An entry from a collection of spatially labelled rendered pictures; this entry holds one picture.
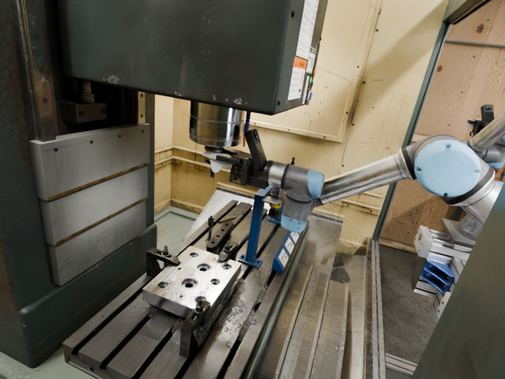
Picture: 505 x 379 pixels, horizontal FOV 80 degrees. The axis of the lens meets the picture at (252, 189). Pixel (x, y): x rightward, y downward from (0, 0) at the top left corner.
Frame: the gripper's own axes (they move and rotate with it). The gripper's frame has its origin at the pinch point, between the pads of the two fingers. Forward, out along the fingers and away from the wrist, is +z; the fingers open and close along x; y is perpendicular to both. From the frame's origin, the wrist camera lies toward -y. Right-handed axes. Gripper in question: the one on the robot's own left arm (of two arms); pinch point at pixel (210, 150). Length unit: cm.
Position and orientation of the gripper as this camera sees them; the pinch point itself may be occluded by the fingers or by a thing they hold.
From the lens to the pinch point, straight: 94.9
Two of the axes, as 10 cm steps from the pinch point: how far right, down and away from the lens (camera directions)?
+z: -9.3, -2.7, 2.7
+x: 3.5, -3.1, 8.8
